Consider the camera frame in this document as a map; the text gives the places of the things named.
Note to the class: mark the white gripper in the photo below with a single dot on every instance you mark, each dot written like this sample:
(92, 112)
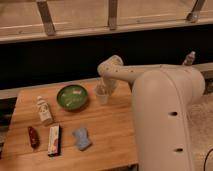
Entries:
(108, 86)

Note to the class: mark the translucent white cup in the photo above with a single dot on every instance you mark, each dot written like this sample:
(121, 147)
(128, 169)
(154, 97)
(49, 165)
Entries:
(101, 94)

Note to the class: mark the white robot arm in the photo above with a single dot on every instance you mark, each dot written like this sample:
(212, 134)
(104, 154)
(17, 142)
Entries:
(160, 96)

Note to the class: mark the green ceramic bowl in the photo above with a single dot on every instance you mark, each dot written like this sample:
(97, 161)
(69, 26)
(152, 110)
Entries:
(72, 97)

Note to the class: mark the light blue crumpled cloth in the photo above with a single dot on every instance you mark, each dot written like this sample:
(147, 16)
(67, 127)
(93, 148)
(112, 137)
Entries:
(82, 138)

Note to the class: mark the white patterned bottle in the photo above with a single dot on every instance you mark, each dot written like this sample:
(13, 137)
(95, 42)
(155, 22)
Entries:
(44, 111)

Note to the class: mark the middle metal bracket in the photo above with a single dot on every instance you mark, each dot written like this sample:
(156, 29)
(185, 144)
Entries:
(112, 14)

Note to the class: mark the metal bracket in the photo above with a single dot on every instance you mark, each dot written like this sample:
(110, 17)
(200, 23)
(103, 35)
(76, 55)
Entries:
(46, 17)
(193, 16)
(112, 14)

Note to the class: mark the left metal bracket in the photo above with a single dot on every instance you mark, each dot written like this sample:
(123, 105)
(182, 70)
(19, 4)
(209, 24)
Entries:
(46, 17)

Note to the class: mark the right metal bracket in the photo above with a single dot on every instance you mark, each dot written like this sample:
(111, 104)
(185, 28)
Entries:
(193, 16)

